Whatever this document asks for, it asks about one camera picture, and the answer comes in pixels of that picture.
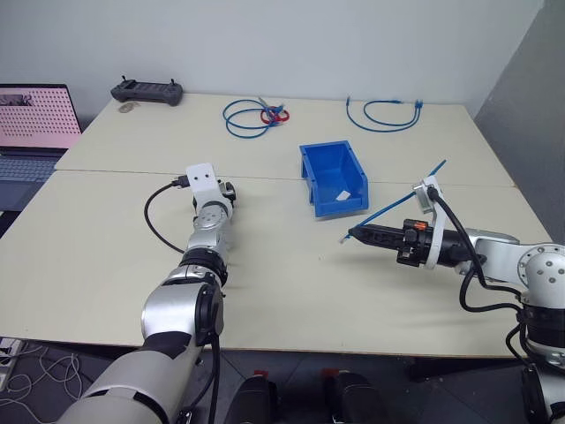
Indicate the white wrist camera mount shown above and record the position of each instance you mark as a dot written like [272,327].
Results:
[431,207]
[202,182]

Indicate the dark grey remote controller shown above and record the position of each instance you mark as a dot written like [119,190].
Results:
[147,93]

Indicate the dark rounded robot foot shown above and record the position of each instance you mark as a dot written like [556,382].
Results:
[256,399]
[353,397]

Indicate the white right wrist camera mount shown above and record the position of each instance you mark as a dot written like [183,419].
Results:
[431,207]

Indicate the blue plastic bin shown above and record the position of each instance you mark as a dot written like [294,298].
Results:
[333,179]

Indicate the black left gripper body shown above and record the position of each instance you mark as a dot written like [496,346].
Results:
[230,199]

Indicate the small white piece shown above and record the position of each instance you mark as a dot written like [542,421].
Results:
[344,195]

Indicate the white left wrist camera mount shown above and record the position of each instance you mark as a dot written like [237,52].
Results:
[202,182]

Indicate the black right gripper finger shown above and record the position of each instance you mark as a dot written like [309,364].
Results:
[381,244]
[377,230]

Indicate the laptop with pink screen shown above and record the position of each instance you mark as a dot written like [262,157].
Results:
[31,146]

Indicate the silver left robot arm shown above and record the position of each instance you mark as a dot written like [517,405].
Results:
[176,305]

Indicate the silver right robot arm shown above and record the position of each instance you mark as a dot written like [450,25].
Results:
[536,282]

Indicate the red rings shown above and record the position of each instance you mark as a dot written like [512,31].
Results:
[274,116]

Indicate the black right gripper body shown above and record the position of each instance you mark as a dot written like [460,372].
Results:
[414,243]

